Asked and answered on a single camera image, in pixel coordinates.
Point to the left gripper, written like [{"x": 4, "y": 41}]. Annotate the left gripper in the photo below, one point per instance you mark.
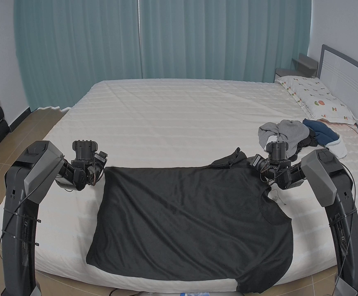
[{"x": 100, "y": 159}]

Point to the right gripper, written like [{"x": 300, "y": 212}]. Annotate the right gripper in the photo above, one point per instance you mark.
[{"x": 256, "y": 161}]

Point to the black T-shirt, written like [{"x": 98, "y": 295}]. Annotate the black T-shirt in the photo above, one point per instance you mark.
[{"x": 182, "y": 220}]

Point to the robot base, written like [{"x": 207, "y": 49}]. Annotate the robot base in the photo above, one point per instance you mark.
[{"x": 194, "y": 294}]

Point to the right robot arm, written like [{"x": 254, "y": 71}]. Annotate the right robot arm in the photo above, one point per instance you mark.
[{"x": 324, "y": 177}]

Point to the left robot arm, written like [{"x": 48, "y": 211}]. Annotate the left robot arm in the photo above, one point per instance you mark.
[{"x": 37, "y": 165}]

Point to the pile of clothes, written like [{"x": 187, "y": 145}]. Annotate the pile of clothes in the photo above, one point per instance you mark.
[{"x": 293, "y": 131}]

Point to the bed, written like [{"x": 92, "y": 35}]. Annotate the bed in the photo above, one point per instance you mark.
[{"x": 182, "y": 119}]

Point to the white printed pillow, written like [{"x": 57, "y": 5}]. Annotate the white printed pillow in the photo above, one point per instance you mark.
[{"x": 317, "y": 100}]

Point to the grey bedside table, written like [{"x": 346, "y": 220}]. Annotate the grey bedside table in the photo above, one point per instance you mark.
[{"x": 305, "y": 63}]

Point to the blue-green curtain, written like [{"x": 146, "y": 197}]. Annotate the blue-green curtain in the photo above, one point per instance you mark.
[
  {"x": 74, "y": 42},
  {"x": 225, "y": 26}
]

